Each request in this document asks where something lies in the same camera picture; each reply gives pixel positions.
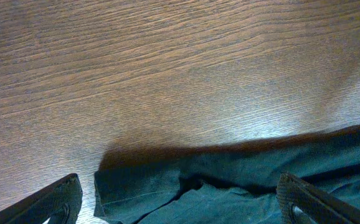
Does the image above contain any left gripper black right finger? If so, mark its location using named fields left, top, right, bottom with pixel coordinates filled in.
left=277, top=172, right=360, bottom=224

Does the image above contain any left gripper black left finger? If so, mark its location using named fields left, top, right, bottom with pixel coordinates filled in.
left=0, top=173, right=83, bottom=224

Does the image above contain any black Nike t-shirt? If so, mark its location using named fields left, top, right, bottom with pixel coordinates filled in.
left=94, top=126, right=360, bottom=223

